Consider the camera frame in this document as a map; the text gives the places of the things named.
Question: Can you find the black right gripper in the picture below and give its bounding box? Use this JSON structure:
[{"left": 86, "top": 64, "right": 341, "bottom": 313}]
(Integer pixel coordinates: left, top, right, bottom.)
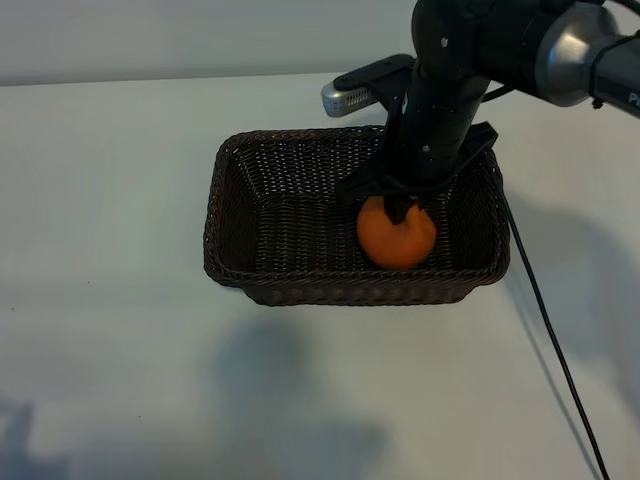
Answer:
[{"left": 335, "top": 99, "right": 500, "bottom": 230}]

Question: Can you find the wrinkled orange fruit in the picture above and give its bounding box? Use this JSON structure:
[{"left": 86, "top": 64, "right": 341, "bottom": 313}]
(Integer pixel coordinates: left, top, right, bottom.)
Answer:
[{"left": 356, "top": 197, "right": 438, "bottom": 271}]

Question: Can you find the dark brown wicker basket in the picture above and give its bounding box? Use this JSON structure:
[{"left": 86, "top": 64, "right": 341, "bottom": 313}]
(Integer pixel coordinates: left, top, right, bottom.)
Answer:
[{"left": 202, "top": 124, "right": 512, "bottom": 307}]

